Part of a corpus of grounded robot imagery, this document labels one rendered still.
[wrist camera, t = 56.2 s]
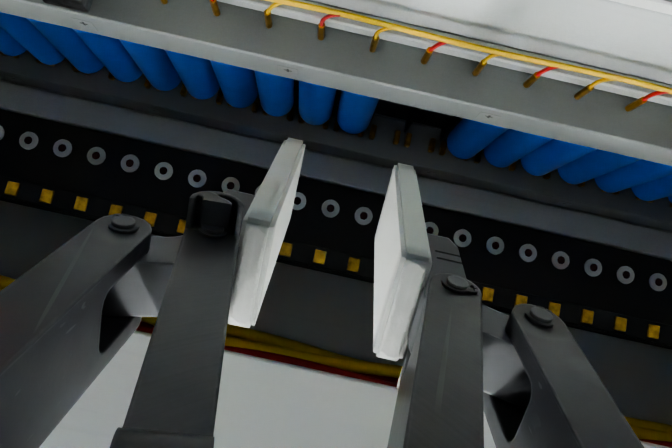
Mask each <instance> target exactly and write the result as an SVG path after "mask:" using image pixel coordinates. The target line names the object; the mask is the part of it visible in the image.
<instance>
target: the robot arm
mask: <svg viewBox="0 0 672 448"><path fill-rule="evenodd" d="M305 147H306V145H305V144H303V141H302V140H298V139H294V138H289V137H288V139H287V140H284V141H283V143H282V145H281V147H280V149H279V151H278V153H277V155H276V157H275V159H274V161H273V163H272V164H271V166H270V168H269V170H268V172H267V174H266V176H265V178H264V180H263V182H262V184H261V186H260V188H259V190H258V192H257V193H256V195H253V194H248V193H244V192H240V191H235V190H231V189H229V190H227V191H224V192H220V191H199V192H196V193H194V194H192V195H191V196H190V197H189V204H188V212H187V219H186V226H185V230H184V233H183V235H181V236H174V237H163V236H151V233H152V228H151V225H150V224H149V223H148V222H147V221H146V220H144V219H141V218H139V217H136V216H131V215H129V214H113V215H108V216H103V217H101V218H99V219H97V220H95V221H94V222H93V223H91V224H90V225H89V226H87V227H86V228H85V229H83V230H82V231H81V232H79V233H78V234H77V235H75V236H74V237H73V238H71V239H70V240H69V241H67V242H66V243H64V244H63V245H62V246H60V247H59V248H58V249H56V250H55V251H54V252H52V253H51V254H50V255H48V256H47V257H46V258H44V259H43V260H42V261H40V262H39V263H38V264H36V265H35V266H34V267H32V268H31V269H29V270H28V271H27V272H25V273H24V274H23V275H21V276H20V277H19V278H17V279H16V280H15V281H13V282H12V283H11V284H9V285H8V286H7V287H5V288H4V289H3V290H1V291H0V448H39V447H40V446H41V444H42V443H43V442H44V441H45V440H46V438H47V437H48V436H49V435H50V434H51V432H52V431H53V430H54V429H55V427H56V426H57V425H58V424H59V423H60V421H61V420H62V419H63V418H64V417H65V415H66V414H67V413H68V412H69V410H70V409H71V408H72V407H73V406H74V404H75V403H76V402H77V401H78V400H79V398H80V397H81V396H82V395H83V393H84V392H85V391H86V390H87V389H88V387H89V386H90V385H91V384H92V383H93V381H94V380H95V379H96V378H97V376H98V375H99V374H100V373H101V372H102V370H103V369H104V368H105V367H106V365H107V364H108V363H109V362H110V361H111V359H112V358H113V357H114V356H115V355H116V353H117V352H118V351H119V350H120V348H121V347H122V346H123V345H124V344H125V342H126V341H127V340H128V339H129V338H130V336H131V335H132V334H133V333H134V331H135V330H136V329H137V328H138V327H139V325H140V322H141V319H142V317H157V319H156V323H155V326H154V329H153V332H152V335H151V338H150V342H149V345H148V348H147V351H146V354H145V358H144V361H143V364H142V367H141V370H140V373H139V377H138V380H137V383H136V386H135V389H134V393H133V396H132V399H131V402H130V405H129V408H128V412H127V415H126V418H125V421H124V424H123V427H122V428H120V427H118V428H117V429H116V431H115V434H114V436H113V439H112V442H111V445H110V448H214V437H213V434H214V426H215V419H216V411H217V403H218V395H219V387H220V379H221V372H222V364H223V356H224V348H225V340H226V332H227V325H228V320H229V324H232V325H236V326H241V327H245V328H250V325H254V326H255V323H256V320H257V317H258V314H259V311H260V308H261V305H262V302H263V299H264V296H265V293H266V290H267V287H268V284H269V281H270V278H271V275H272V272H273V269H274V266H275V263H276V260H277V257H278V254H279V251H280V248H281V245H282V242H283V239H284V236H285V233H286V230H287V228H288V225H289V222H290V219H291V214H292V209H293V205H294V200H295V195H296V190H297V186H298V181H299V176H300V171H301V166H302V162H303V157H304V152H305ZM407 342H408V343H409V348H408V351H407V354H406V357H405V360H404V363H403V367H402V370H401V373H400V376H399V379H398V382H397V385H396V388H399V389H398V394H397V399H396V404H395V410H394V415H393V420H392V425H391V430H390V435H389V440H388V445H387V448H484V414H485V417H486V420H487V423H488V426H489V428H490V431H491V434H492V437H493V440H494V443H495V446H496V448H644V446H643V445H642V443H641V442H640V440H639V439H638V437H637V435H636V434H635V432H634V431H633V429H632V428H631V426H630V424H629V423H628V421H627V420H626V418H625V417H624V415H623V413H622V412H621V410H620V409H619V407H618V406H617V404H616V402H615V401H614V399H613V398H612V396H611V395H610V393H609V391H608V390H607V388H606V387H605V385H604V384H603V382H602V381H601V379H600V377H599V376H598V374H597V373H596V371H595V370H594V368H593V366H592V365H591V363H590V362H589V360H588V359H587V357H586V355H585V354H584V352H583V351H582V349H581V348H580V346H579V344H578V343H577V341H576V340H575V338H574V337H573V335H572V333H571V332H570V330H569V329H568V327H567V326H566V324H565V323H564V322H563V321H562V320H561V319H560V317H558V316H557V315H555V314H554V313H552V311H550V310H548V309H544V307H541V306H536V305H532V304H518V305H515V306H514V308H513V309H512V311H511V314H510V316H509V315H507V314H504V313H502V312H499V311H497V310H495V309H492V308H490V307H488V306H486V305H485V304H483V303H482V293H481V291H480V289H479V288H478V287H477V286H476V285H475V284H474V283H473V282H471V281H469V280H468V279H466V275H465V272H464V268H463V264H462V261H461V257H460V254H459V250H458V247H457V246H456V245H455V244H454V243H453V242H452V241H451V240H450V239H449V238H447V237H443V236H438V235H434V234H430V233H427V230H426V225H425V219H424V214H423V208H422V202H421V197H420V191H419V186H418V180H417V175H416V170H414V167H413V166H411V165H406V164H402V163H398V165H394V167H393V171H392V175H391V178H390V182H389V186H388V189H387V193H386V197H385V200H384V204H383V208H382V212H381V215H380V219H379V223H378V226H377V230H376V234H375V243H374V328H373V352H374V353H377V357H379V358H384V359H388V360H393V361H397V360H398V359H399V358H401V359H402V358H403V355H404V352H405V349H406V345H407Z"/></svg>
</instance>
